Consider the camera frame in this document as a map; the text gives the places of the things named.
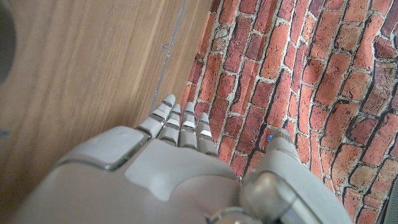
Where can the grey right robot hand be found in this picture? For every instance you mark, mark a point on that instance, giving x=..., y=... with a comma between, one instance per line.
x=161, y=174

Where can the grey tape outline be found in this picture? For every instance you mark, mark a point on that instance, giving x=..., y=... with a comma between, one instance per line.
x=169, y=53

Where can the brick print backdrop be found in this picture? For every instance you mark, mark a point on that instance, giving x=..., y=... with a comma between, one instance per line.
x=311, y=77

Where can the metal spoon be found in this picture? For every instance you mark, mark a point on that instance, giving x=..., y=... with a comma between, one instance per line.
x=5, y=43

